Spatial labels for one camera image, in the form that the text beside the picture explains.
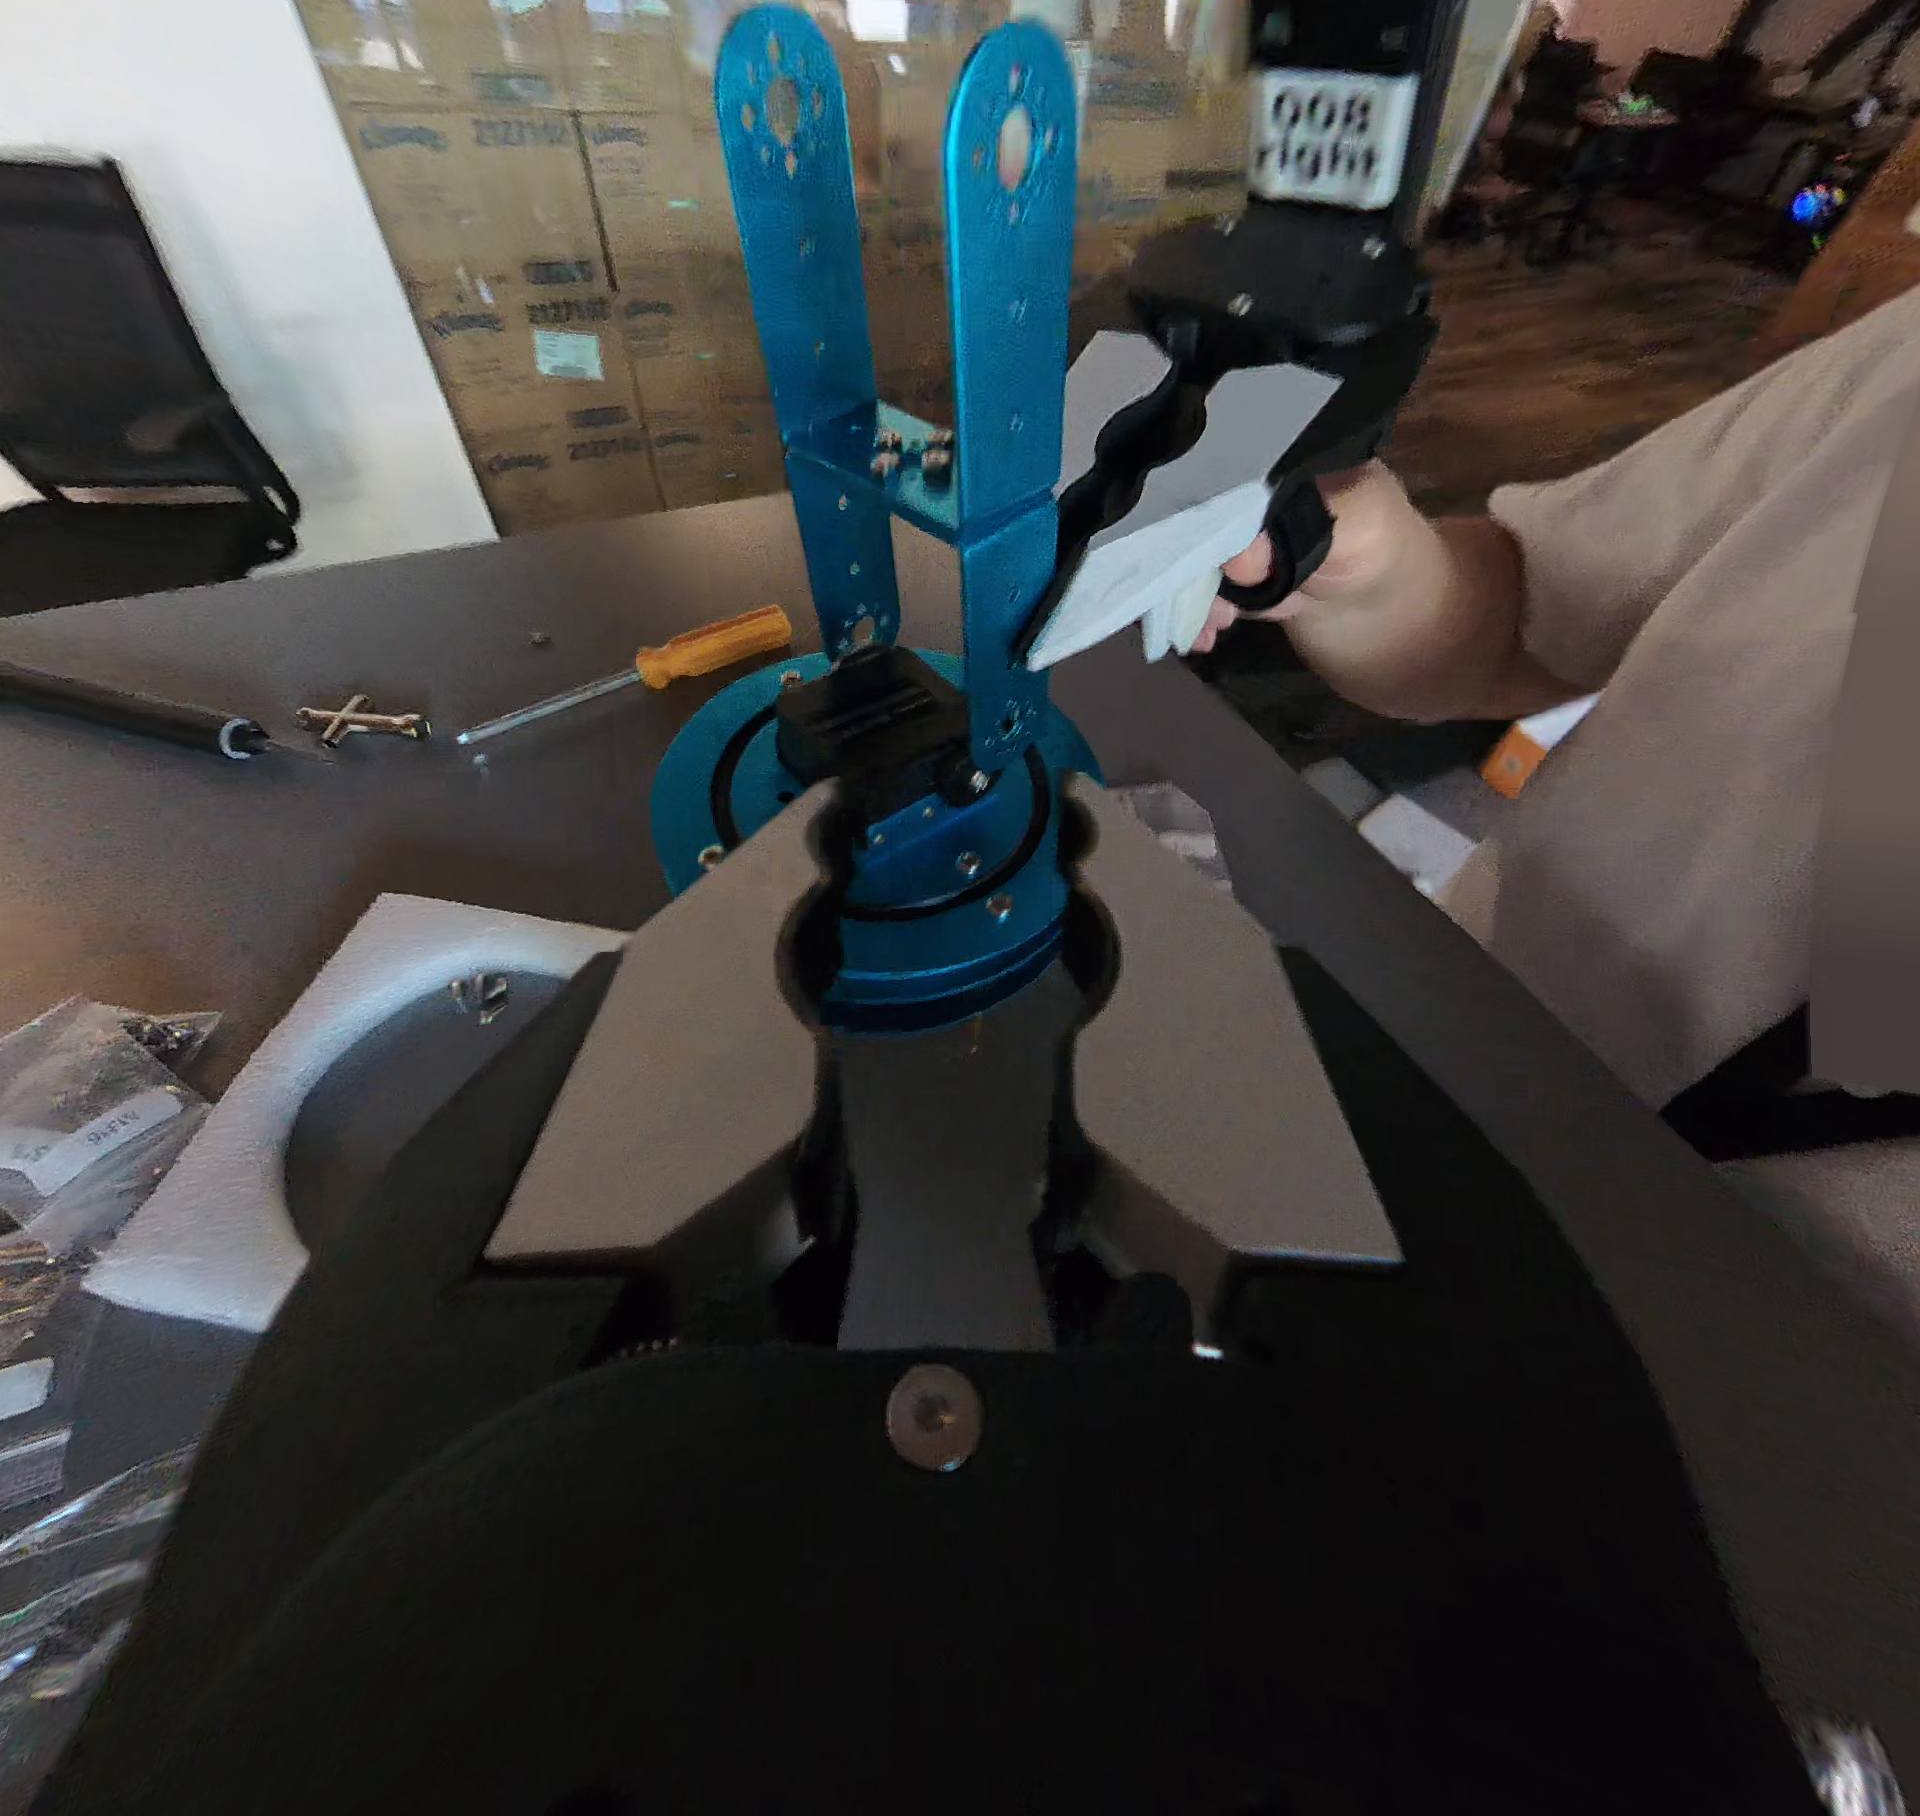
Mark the person's right hand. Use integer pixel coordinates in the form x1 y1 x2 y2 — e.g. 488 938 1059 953
1200 463 1426 691

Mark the group of small screw bags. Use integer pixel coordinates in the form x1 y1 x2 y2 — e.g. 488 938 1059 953
0 997 224 1412

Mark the person's right forearm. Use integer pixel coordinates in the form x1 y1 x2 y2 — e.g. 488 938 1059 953
1349 495 1614 727

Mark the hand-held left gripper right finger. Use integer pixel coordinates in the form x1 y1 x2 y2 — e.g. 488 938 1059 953
1050 773 1407 1266

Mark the dark grey desk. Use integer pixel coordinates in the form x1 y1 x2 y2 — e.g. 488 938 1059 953
0 487 1920 1816

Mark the black screwdriver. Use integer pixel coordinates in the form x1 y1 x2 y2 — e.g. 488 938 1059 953
0 662 334 768

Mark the stack of cardboard boxes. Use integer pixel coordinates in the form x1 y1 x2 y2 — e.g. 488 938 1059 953
256 0 1262 535

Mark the white foam packing piece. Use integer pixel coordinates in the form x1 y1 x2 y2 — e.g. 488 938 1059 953
82 893 631 1339

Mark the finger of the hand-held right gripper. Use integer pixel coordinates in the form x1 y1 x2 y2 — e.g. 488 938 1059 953
1024 343 1345 673

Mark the person's white shirt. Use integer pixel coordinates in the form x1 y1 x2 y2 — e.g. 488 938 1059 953
1448 288 1920 1339

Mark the white cardboard box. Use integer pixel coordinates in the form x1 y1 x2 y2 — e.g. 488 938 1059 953
1357 794 1484 900

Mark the small clear zip bag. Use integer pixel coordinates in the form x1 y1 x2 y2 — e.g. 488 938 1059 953
1116 784 1234 892

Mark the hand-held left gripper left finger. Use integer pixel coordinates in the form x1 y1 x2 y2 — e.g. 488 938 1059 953
479 780 844 1266

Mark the orange-handled screwdriver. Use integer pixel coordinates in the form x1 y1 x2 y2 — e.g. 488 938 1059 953
459 604 794 750

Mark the metal cross wrench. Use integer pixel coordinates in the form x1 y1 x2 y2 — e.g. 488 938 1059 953
295 695 432 750

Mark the orange box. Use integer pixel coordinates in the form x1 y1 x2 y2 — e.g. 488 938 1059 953
1476 695 1605 802

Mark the black office chair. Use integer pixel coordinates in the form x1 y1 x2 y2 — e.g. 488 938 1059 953
0 160 302 617

